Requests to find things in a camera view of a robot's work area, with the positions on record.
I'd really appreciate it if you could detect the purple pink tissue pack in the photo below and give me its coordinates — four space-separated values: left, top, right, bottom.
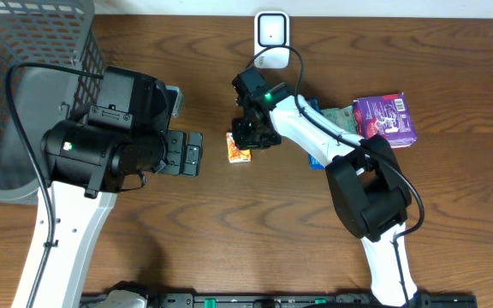
353 92 417 148

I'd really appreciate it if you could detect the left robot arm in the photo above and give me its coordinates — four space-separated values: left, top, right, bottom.
13 66 203 307

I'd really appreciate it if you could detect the grey plastic mesh basket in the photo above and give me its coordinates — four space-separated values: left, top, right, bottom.
0 0 105 204

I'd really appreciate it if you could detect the orange tissue pack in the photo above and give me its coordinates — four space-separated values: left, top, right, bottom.
226 132 252 163

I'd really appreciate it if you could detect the mint green tissue pack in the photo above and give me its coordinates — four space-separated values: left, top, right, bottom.
321 106 358 134

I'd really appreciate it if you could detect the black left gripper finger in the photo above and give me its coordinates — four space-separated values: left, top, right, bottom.
159 130 186 175
182 132 203 177

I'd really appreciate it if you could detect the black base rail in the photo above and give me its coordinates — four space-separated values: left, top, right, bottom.
79 281 478 308

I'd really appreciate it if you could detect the blue Oreo cookie pack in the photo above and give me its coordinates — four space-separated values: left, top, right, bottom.
306 97 324 170

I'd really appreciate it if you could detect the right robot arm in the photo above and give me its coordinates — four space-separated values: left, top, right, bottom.
232 68 420 307

